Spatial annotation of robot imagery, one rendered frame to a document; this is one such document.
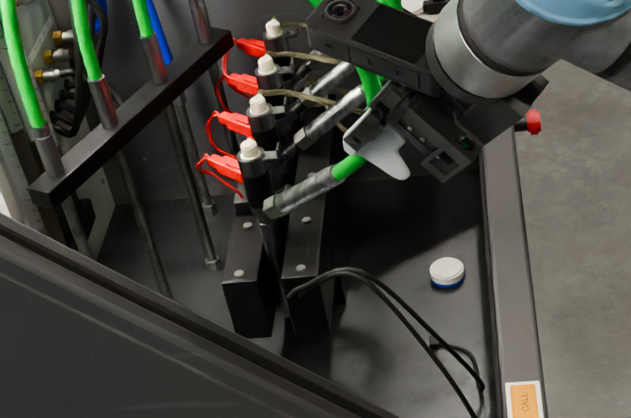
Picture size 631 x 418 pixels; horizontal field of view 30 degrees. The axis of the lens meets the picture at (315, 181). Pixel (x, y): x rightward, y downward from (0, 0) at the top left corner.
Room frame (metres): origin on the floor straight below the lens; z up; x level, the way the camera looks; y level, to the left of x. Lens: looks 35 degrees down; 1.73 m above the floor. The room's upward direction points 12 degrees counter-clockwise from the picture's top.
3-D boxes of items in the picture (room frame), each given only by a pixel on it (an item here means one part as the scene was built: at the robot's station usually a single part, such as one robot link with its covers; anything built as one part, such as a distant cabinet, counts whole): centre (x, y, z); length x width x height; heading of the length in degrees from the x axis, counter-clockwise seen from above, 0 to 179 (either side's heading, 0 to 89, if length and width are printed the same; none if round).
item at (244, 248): (1.08, 0.03, 0.91); 0.34 x 0.10 x 0.15; 169
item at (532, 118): (1.35, -0.30, 0.80); 0.05 x 0.04 x 0.05; 169
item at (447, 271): (1.03, -0.13, 0.84); 0.04 x 0.04 x 0.01
